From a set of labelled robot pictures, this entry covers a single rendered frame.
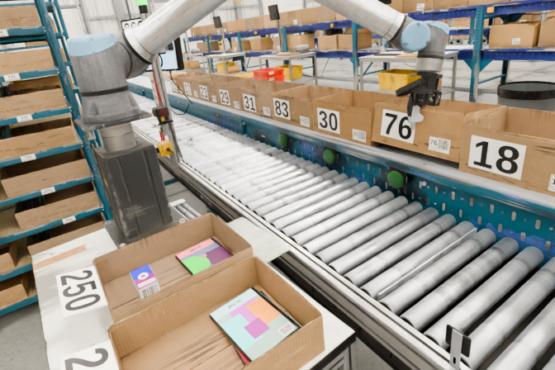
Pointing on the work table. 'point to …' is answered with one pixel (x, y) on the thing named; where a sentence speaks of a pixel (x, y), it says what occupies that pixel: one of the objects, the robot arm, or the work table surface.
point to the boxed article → (144, 282)
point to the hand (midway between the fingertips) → (411, 125)
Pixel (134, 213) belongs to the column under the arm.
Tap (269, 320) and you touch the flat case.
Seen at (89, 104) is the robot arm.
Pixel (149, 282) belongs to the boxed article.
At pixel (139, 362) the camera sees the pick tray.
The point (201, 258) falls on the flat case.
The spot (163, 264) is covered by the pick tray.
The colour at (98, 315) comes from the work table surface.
